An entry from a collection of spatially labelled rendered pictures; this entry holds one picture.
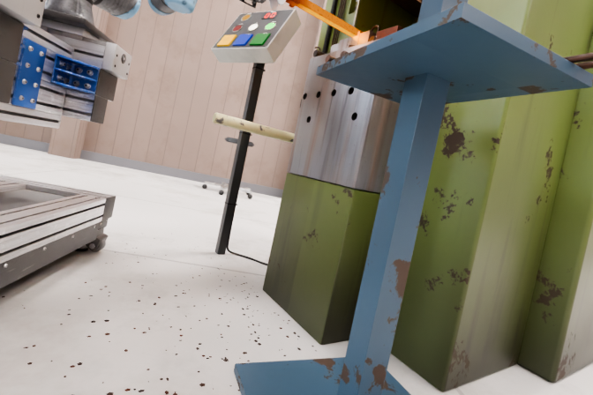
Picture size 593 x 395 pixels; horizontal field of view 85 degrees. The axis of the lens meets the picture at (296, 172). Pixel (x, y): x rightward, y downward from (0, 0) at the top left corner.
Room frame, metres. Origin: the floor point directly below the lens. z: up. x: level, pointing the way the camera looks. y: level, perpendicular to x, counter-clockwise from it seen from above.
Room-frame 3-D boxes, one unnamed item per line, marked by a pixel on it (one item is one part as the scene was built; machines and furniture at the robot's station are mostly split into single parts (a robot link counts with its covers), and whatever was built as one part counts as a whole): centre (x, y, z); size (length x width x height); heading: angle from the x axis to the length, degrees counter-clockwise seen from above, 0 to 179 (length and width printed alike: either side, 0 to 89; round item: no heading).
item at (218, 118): (1.41, 0.18, 0.62); 0.44 x 0.05 x 0.05; 124
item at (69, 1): (1.12, 0.87, 0.87); 0.15 x 0.15 x 0.10
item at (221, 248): (1.59, 0.29, 0.54); 0.04 x 0.04 x 1.08; 34
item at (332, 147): (1.25, -0.30, 0.69); 0.56 x 0.38 x 0.45; 124
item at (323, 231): (1.25, -0.30, 0.23); 0.56 x 0.38 x 0.47; 124
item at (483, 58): (0.64, -0.21, 0.73); 0.40 x 0.30 x 0.02; 24
